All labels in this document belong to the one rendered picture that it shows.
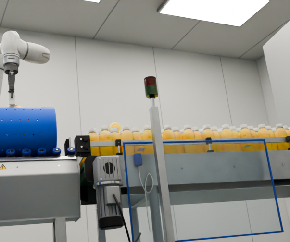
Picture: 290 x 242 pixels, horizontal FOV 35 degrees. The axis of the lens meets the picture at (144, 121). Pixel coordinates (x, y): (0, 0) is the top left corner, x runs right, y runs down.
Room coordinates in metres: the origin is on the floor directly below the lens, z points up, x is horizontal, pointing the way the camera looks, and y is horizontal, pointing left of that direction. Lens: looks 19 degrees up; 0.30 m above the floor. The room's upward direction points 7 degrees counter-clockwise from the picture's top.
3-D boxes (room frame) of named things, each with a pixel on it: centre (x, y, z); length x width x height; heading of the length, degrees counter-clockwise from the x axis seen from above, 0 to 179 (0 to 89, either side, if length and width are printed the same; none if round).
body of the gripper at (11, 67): (2.28, 0.70, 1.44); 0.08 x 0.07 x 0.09; 19
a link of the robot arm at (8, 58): (2.28, 0.70, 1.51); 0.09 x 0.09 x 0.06
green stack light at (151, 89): (2.16, -0.05, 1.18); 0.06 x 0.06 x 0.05
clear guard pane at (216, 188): (2.32, -0.26, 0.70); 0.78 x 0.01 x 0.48; 108
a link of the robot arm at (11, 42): (2.29, 0.69, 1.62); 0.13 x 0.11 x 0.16; 134
